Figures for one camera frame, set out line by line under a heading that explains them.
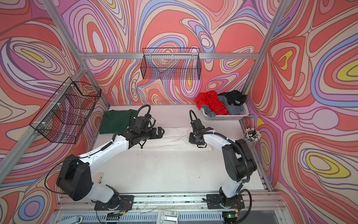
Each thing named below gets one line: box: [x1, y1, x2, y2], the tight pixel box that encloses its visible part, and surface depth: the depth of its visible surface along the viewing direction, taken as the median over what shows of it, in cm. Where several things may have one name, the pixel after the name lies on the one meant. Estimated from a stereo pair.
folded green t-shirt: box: [99, 109, 138, 135], surface depth 108 cm
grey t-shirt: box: [201, 95, 245, 118], surface depth 107 cm
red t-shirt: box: [194, 90, 231, 116], surface depth 114 cm
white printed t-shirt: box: [137, 126, 214, 152], surface depth 96 cm
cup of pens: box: [243, 127, 262, 146], surface depth 82 cm
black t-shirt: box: [217, 90, 248, 106], surface depth 113 cm
